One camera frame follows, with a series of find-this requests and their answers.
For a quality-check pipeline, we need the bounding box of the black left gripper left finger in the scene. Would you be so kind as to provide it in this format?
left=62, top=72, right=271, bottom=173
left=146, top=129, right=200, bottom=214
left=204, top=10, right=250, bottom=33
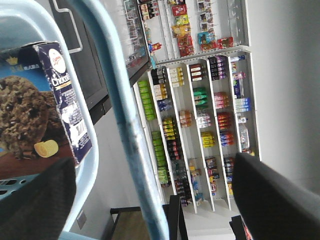
left=0, top=157, right=76, bottom=240

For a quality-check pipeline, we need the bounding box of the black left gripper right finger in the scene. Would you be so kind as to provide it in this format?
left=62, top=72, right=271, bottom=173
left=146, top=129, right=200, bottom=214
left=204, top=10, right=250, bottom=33
left=232, top=152, right=320, bottom=240

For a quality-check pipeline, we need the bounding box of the chocolate cookie box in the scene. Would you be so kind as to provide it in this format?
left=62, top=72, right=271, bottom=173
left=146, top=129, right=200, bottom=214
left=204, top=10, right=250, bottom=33
left=0, top=41, right=92, bottom=180

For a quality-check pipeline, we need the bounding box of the light blue plastic basket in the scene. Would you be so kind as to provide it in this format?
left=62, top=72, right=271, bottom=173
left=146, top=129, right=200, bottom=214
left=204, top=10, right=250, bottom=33
left=0, top=0, right=170, bottom=240

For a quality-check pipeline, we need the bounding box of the black wooden display stand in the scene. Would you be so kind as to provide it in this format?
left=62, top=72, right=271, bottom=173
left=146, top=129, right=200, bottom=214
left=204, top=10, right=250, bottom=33
left=106, top=194, right=188, bottom=240

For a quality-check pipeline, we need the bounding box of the white supermarket shelf unit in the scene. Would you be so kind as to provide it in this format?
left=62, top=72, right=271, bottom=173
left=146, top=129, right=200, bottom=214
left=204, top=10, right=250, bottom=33
left=122, top=0, right=261, bottom=238

